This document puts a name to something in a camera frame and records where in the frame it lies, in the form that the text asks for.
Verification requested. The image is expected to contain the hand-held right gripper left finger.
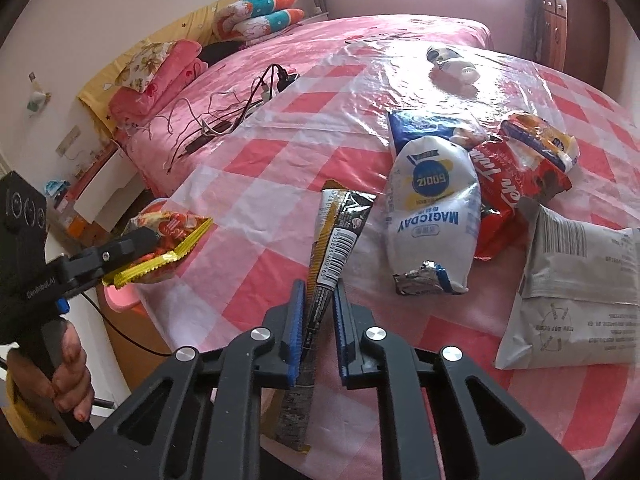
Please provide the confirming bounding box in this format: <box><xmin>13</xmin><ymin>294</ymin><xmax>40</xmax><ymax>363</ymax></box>
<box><xmin>65</xmin><ymin>280</ymin><xmax>307</xmax><ymax>480</ymax></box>

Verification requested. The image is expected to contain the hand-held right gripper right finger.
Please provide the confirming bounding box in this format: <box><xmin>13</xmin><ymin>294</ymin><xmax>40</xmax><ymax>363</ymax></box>
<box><xmin>332</xmin><ymin>282</ymin><xmax>586</xmax><ymax>480</ymax></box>

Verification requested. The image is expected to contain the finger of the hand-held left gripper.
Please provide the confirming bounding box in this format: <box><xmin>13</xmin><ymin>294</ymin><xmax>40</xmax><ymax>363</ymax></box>
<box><xmin>64</xmin><ymin>226</ymin><xmax>157</xmax><ymax>301</ymax></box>

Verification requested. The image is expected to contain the red yellow snack packet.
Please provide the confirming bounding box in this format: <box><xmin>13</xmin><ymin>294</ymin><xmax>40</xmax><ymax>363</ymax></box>
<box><xmin>102</xmin><ymin>200</ymin><xmax>213</xmax><ymax>288</ymax></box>

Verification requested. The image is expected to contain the black yellow stick sachet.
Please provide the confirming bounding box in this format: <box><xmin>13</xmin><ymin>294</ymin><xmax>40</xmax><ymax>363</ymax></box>
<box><xmin>272</xmin><ymin>180</ymin><xmax>377</xmax><ymax>453</ymax></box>

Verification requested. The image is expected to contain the white blue salt bag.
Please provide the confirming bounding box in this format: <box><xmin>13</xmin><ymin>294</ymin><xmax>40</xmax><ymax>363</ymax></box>
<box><xmin>384</xmin><ymin>136</ymin><xmax>482</xmax><ymax>297</ymax></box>

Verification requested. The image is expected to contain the person's left forearm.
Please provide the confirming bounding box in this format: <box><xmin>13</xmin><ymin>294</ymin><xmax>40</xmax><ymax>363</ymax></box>
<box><xmin>0</xmin><ymin>360</ymin><xmax>66</xmax><ymax>443</ymax></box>

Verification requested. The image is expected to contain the person's left hand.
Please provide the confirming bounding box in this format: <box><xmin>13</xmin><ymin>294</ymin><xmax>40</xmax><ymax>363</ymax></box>
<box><xmin>7</xmin><ymin>320</ymin><xmax>96</xmax><ymax>421</ymax></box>

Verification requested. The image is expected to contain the orange box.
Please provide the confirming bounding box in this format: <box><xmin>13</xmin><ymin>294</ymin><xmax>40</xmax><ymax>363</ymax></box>
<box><xmin>67</xmin><ymin>214</ymin><xmax>97</xmax><ymax>241</ymax></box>

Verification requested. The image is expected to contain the white nightstand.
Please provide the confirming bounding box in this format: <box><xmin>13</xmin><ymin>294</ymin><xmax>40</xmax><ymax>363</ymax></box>
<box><xmin>52</xmin><ymin>140</ymin><xmax>138</xmax><ymax>241</ymax></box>

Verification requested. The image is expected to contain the floral pillow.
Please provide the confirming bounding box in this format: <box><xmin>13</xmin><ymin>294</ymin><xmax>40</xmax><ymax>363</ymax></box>
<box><xmin>120</xmin><ymin>41</ymin><xmax>173</xmax><ymax>93</ymax></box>

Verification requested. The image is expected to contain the folded pink blanket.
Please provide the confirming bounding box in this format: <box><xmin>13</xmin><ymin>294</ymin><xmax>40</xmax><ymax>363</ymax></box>
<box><xmin>109</xmin><ymin>40</ymin><xmax>210</xmax><ymax>123</ymax></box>

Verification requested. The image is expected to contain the red snack bag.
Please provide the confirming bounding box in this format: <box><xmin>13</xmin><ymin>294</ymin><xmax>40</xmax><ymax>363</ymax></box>
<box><xmin>470</xmin><ymin>135</ymin><xmax>572</xmax><ymax>261</ymax></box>

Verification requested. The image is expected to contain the dark blue white bag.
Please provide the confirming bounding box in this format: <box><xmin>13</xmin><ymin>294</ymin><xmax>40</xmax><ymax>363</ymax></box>
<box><xmin>387</xmin><ymin>110</ymin><xmax>488</xmax><ymax>153</ymax></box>

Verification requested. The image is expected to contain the black cloth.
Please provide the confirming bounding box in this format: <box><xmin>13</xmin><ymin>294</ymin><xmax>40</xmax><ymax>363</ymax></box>
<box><xmin>197</xmin><ymin>40</ymin><xmax>246</xmax><ymax>67</ymax></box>

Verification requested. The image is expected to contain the yellow star-print headboard cover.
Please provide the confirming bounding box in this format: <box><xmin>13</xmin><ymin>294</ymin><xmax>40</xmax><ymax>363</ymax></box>
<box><xmin>77</xmin><ymin>0</ymin><xmax>253</xmax><ymax>131</ymax></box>

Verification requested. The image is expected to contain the large grey foil packet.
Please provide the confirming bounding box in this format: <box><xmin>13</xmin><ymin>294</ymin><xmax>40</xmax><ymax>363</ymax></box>
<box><xmin>495</xmin><ymin>205</ymin><xmax>640</xmax><ymax>371</ymax></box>

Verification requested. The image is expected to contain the white power strip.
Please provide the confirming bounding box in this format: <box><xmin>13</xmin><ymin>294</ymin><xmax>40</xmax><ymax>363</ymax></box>
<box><xmin>260</xmin><ymin>72</ymin><xmax>301</xmax><ymax>99</ymax></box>

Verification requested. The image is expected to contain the bread packet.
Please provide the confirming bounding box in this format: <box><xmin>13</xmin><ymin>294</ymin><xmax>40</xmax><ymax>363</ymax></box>
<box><xmin>500</xmin><ymin>111</ymin><xmax>580</xmax><ymax>173</ymax></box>

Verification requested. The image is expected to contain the cartoon pillow with orange end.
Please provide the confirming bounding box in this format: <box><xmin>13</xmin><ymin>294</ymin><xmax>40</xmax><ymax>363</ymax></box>
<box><xmin>232</xmin><ymin>8</ymin><xmax>306</xmax><ymax>47</ymax></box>
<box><xmin>215</xmin><ymin>0</ymin><xmax>300</xmax><ymax>30</ymax></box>

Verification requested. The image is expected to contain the bed with pink bedspread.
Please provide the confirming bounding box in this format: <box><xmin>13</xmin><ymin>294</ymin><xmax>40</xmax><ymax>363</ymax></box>
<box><xmin>115</xmin><ymin>15</ymin><xmax>493</xmax><ymax>198</ymax></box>

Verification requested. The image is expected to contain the small white bottle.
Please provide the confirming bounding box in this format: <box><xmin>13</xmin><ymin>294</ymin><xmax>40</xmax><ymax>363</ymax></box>
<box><xmin>426</xmin><ymin>45</ymin><xmax>481</xmax><ymax>86</ymax></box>

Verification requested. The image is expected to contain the hanging grey cloth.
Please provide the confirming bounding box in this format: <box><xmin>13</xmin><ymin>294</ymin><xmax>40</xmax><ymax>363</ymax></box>
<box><xmin>522</xmin><ymin>0</ymin><xmax>546</xmax><ymax>58</ymax></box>

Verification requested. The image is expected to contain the brown wooden cabinet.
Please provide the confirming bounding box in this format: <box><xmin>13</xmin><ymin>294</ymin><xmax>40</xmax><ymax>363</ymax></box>
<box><xmin>537</xmin><ymin>0</ymin><xmax>613</xmax><ymax>86</ymax></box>

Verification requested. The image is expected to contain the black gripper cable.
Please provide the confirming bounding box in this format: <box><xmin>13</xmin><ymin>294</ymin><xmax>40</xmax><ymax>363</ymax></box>
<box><xmin>82</xmin><ymin>290</ymin><xmax>176</xmax><ymax>358</ymax></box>

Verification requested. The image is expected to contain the white green wall hanger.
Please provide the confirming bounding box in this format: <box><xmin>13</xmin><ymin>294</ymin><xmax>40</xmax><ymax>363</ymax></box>
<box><xmin>27</xmin><ymin>72</ymin><xmax>52</xmax><ymax>117</ymax></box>

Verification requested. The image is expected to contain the tangle of thin cables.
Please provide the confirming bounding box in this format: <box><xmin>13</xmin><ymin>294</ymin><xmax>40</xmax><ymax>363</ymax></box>
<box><xmin>162</xmin><ymin>62</ymin><xmax>301</xmax><ymax>173</ymax></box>

